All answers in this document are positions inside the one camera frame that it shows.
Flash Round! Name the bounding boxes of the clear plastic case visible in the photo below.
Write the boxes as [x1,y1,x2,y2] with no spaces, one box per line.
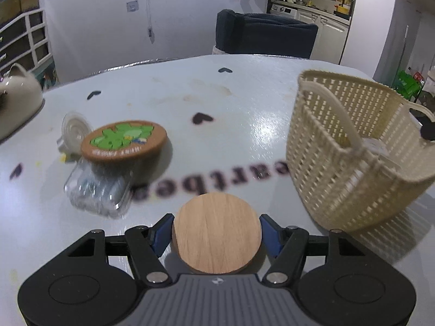
[63,158,133,219]

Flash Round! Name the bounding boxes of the round wooden lid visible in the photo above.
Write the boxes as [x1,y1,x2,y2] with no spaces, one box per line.
[172,192,262,274]

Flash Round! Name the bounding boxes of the beige plastic woven basket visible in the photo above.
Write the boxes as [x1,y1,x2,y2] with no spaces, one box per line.
[286,70,434,232]

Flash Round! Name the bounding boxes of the cork coaster green elephant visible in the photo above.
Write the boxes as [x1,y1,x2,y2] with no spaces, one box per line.
[80,120,167,163]

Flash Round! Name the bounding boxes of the green cardboard box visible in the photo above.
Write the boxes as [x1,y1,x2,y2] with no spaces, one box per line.
[393,70,424,102]

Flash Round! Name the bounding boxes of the white kitchen cabinets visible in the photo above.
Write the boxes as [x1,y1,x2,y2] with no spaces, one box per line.
[299,10,349,64]

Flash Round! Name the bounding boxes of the white washing machine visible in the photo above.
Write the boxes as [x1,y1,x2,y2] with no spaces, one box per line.
[270,3,299,20]

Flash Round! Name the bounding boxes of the cat-shaped ceramic teapot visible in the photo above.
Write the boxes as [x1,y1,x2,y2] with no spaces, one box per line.
[0,63,44,140]

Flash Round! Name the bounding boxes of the dark blue chair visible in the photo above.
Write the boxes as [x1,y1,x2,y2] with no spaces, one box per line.
[212,9,319,59]

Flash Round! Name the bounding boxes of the white drawer cabinet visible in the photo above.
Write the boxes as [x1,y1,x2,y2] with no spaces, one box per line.
[0,8,53,76]

